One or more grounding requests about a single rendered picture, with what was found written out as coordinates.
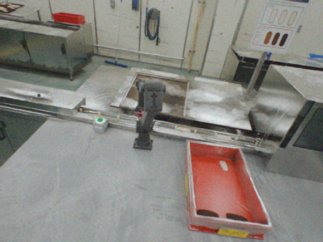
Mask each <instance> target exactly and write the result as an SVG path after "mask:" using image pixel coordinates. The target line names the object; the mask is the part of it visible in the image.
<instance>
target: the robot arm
mask: <svg viewBox="0 0 323 242"><path fill-rule="evenodd" d="M135 86H136V89H137V90H138V104H137V105H136V110H135V114H136V115H137V116H138V120H136V133H138V137H136V138H135V140H134V144H133V147H132V148H133V149H144V150H149V151H152V146H153V139H150V135H149V133H150V132H153V127H154V121H153V120H154V118H155V115H156V114H157V113H158V112H161V111H162V110H163V93H165V92H166V84H165V83H162V82H161V81H152V80H150V79H149V78H138V79H137V80H135ZM152 96H153V97H152ZM139 109H140V110H139ZM139 113H141V114H142V116H141V118H140V117H139V115H138V114H139Z"/></svg>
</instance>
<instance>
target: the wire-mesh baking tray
mask: <svg viewBox="0 0 323 242"><path fill-rule="evenodd" d="M138 75H139V76H138ZM143 75H146V76H147V75H148V76H151V78H152V76H153V79H156V78H157V79H156V80H158V81H160V80H161V79H162V80H163V79H166V80H167V79H168V80H167V81H169V83H167V82H166V83H167V84H166V83H165V81H164V80H163V81H164V82H163V81H162V82H163V83H165V84H166V90H167V89H168V88H169V85H170V84H172V85H173V83H175V81H176V83H177V81H178V83H179V81H180V82H182V83H180V84H179V86H178V87H177V85H178V84H177V85H176V88H177V89H179V90H181V91H182V92H183V91H184V92H185V93H187V94H188V89H189V82H190V81H189V80H185V79H177V78H168V77H165V76H159V75H152V74H146V73H143V72H137V73H136V74H135V76H134V78H133V79H132V82H131V83H130V85H129V87H128V90H127V91H126V93H125V95H124V96H123V99H122V100H121V102H120V104H119V106H120V107H124V108H133V109H136V108H135V106H136V103H135V104H134V107H133V106H132V104H131V106H132V107H131V106H130V107H129V106H126V105H127V100H126V104H125V106H123V105H122V103H123V102H125V98H127V94H128V95H131V96H132V93H133V95H134V94H136V96H137V95H138V94H137V93H134V92H133V90H134V91H135V90H136V89H133V87H132V89H133V90H132V89H131V86H132V84H133V82H135V81H134V80H137V79H135V78H136V77H137V78H138V77H139V78H140V77H141V78H142V77H144V76H143ZM146 78H147V77H146ZM148 78H149V77H148ZM159 79H160V80H159ZM170 80H173V82H172V81H171V82H170ZM174 80H175V81H174ZM183 82H184V83H183ZM186 83H187V87H186V86H185V87H186V89H187V90H184V89H182V88H181V87H183V85H186ZM133 85H135V84H133ZM180 85H182V86H180ZM171 87H172V86H171ZM174 87H175V85H174ZM174 87H173V88H174ZM179 87H180V88H181V89H180V88H179ZM185 87H184V88H185ZM129 90H131V91H132V93H131V91H129ZM128 91H129V92H130V94H129V93H128ZM136 91H137V92H138V90H136ZM168 91H169V92H171V91H172V92H174V93H176V94H180V93H179V92H178V91H177V92H176V91H175V90H174V89H173V90H172V89H170V88H169V89H168ZM181 91H180V92H181ZM169 92H168V93H167V92H166V94H170V95H171V93H172V92H171V93H169ZM182 92H181V93H182ZM172 94H173V93H172ZM187 94H186V97H185V96H184V97H185V99H184V98H183V99H184V101H185V106H184V108H183V111H184V112H182V111H181V112H182V114H183V116H182V114H178V115H176V114H177V113H178V109H177V112H176V114H169V113H168V112H169V109H168V112H167V113H162V111H161V112H158V113H159V114H163V115H173V116H174V117H179V118H185V110H186V106H187ZM164 95H165V94H163V97H164ZM173 95H174V94H173ZM183 95H184V94H183V93H182V95H181V94H180V95H178V96H179V97H181V98H180V99H182V96H183ZM131 96H130V97H131ZM136 96H135V95H134V97H133V96H132V98H130V97H129V98H127V99H128V100H129V104H130V100H131V99H132V101H133V98H134V99H135V98H136ZM165 96H167V95H165ZM174 96H176V97H177V95H174ZM168 97H169V98H170V99H171V97H173V96H172V95H171V96H168ZM168 97H166V98H168ZM179 97H177V99H178V100H179V103H180V101H181V100H180V99H179ZM166 98H165V97H164V99H165V101H166ZM164 99H163V108H164V106H165V105H164V104H165V103H164ZM177 99H175V100H176V102H177V103H178V101H177ZM183 99H182V102H183ZM136 100H137V99H135V102H136ZM171 100H172V99H171ZM175 100H174V99H173V101H171V103H170V100H168V102H167V101H166V105H167V103H169V106H170V104H172V105H171V107H172V106H173V105H175V104H176V102H175ZM172 102H174V104H173V103H172ZM132 103H133V102H132ZM123 104H124V103H123ZM129 104H128V105H129ZM121 105H122V106H121ZM169 106H166V108H167V107H168V108H170V107H169ZM180 107H182V106H181V104H180ZM172 109H173V107H172V108H171V111H172ZM181 109H182V108H180V110H181ZM163 111H164V110H163ZM171 111H170V113H171ZM164 112H166V110H165V111H164ZM179 113H180V112H179ZM180 115H181V116H180Z"/></svg>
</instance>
